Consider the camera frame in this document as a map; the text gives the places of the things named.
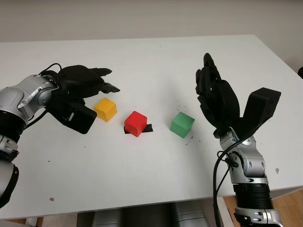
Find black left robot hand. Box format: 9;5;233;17
55;65;121;105

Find grey robot torso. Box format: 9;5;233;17
77;201;216;227

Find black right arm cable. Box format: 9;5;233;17
213;139;241;227

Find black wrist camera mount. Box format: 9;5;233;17
47;94;98;135
233;87;282;142

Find yellow wooden block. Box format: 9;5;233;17
93;97;117;122

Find green wooden block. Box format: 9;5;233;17
170;112;196;139

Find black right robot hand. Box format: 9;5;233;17
195;53;241;138

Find black tape patch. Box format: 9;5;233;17
124;123;154;135

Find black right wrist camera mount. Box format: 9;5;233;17
233;87;282;142

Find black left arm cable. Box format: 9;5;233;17
39;62;62;80

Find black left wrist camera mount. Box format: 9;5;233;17
47;94;98;135

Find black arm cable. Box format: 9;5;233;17
213;139;241;227
39;62;62;80

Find red wooden block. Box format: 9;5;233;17
124;111;148;138

